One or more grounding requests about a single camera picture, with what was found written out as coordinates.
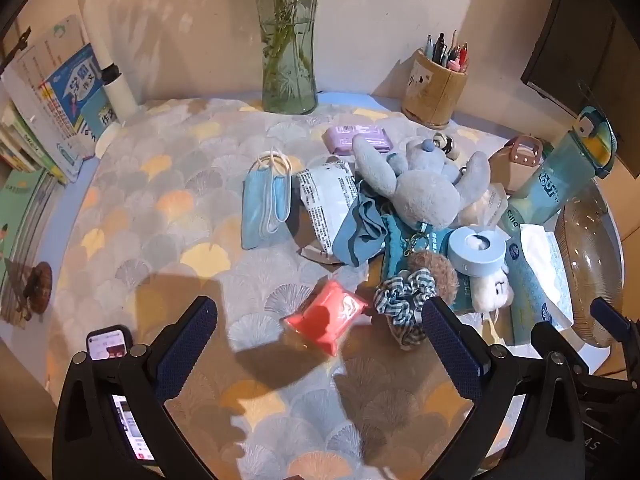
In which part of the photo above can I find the blue cover book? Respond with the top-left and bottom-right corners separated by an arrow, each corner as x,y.
39,42 -> 115,161

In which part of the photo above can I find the teal cloth pouch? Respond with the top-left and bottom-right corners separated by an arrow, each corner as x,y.
382,212 -> 473,313

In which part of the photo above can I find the blue-grey plush toy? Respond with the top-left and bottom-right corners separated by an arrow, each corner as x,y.
351,133 -> 491,228

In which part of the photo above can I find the brown plush toy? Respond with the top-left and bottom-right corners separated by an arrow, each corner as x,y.
397,251 -> 458,348

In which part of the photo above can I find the black and white keychain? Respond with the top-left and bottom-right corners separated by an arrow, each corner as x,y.
432,132 -> 459,159

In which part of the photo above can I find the brown figurine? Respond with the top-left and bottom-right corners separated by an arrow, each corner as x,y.
21,261 -> 54,317

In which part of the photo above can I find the bunch of pens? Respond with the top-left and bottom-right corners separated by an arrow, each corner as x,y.
425,31 -> 470,73

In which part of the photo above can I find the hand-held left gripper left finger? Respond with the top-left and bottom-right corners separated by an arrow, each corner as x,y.
52,296 -> 218,480

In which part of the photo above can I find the stack of books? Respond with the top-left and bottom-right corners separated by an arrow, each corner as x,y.
0,100 -> 68,183
0,14 -> 87,183

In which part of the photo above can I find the green book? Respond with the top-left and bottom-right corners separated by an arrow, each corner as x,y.
0,167 -> 63,331

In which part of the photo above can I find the round blue tape box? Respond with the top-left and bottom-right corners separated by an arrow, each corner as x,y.
447,226 -> 508,278

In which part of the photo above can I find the purple tissue pack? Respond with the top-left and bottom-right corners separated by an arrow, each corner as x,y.
325,125 -> 393,156

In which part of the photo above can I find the white lamp post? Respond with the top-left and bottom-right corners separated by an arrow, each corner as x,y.
82,0 -> 139,161

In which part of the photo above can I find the glass vase with green stems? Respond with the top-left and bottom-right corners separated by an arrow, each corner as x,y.
246,0 -> 326,115

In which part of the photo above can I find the white printed packet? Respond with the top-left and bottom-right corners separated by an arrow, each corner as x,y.
297,156 -> 358,263

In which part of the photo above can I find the white plush sheep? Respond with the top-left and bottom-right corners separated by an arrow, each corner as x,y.
472,265 -> 514,313

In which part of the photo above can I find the blue face mask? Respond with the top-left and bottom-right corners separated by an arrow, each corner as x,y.
241,147 -> 293,250

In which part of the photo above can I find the blue patterned tissue pack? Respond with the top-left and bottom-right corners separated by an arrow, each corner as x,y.
502,223 -> 576,346

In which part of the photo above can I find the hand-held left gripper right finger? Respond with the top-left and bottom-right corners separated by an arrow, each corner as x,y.
421,297 -> 591,480

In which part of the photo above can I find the blue folded cloth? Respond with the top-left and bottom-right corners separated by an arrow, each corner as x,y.
333,180 -> 391,267

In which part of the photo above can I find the red tissue packet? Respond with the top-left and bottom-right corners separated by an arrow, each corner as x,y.
281,280 -> 368,356

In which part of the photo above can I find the glass bowl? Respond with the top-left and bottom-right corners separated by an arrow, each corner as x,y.
555,180 -> 623,348

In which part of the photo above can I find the bamboo pen holder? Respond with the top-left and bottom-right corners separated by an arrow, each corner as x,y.
401,49 -> 469,129

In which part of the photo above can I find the blue checked scrunchie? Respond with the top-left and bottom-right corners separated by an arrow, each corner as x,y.
375,268 -> 438,333

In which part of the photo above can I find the dark monitor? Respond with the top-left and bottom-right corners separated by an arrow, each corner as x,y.
520,0 -> 640,181

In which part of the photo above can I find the clear plastic packet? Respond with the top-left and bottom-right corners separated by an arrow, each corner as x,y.
457,183 -> 509,227

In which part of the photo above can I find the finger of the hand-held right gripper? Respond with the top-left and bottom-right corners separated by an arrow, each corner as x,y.
531,321 -> 591,376
590,297 -> 640,361

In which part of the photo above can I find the smartphone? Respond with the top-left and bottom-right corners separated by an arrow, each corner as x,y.
86,326 -> 157,463

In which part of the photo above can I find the beige mini bag keychain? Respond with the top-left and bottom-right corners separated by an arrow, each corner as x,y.
487,135 -> 543,196

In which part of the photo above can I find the teal water bottle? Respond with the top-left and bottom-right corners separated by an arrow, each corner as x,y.
502,106 -> 618,236

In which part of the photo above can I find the fan-patterned tablecloth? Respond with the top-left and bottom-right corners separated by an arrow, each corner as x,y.
45,95 -> 621,480

